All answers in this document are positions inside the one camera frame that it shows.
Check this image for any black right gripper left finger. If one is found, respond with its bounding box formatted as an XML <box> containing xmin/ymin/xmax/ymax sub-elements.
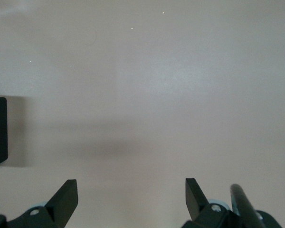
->
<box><xmin>0</xmin><ymin>179</ymin><xmax>78</xmax><ymax>228</ymax></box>

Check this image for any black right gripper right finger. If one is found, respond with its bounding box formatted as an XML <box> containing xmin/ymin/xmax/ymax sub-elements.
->
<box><xmin>182</xmin><ymin>178</ymin><xmax>283</xmax><ymax>228</ymax></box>

